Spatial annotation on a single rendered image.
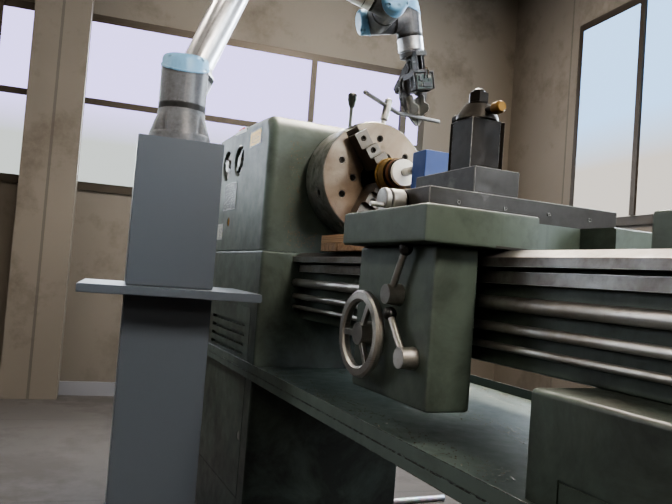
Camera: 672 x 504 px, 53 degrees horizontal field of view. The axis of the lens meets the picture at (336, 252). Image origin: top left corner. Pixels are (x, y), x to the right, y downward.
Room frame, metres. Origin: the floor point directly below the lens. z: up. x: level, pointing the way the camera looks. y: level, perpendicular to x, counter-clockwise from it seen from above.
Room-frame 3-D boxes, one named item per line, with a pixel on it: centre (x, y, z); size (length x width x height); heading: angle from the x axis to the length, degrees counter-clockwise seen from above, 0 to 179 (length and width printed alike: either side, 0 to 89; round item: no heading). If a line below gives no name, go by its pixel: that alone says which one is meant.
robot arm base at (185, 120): (1.67, 0.41, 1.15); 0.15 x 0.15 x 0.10
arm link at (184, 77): (1.67, 0.41, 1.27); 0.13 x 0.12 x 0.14; 15
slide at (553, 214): (1.30, -0.31, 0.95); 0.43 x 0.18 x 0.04; 114
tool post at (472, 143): (1.29, -0.25, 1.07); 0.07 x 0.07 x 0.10; 24
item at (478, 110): (1.28, -0.25, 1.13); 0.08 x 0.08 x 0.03
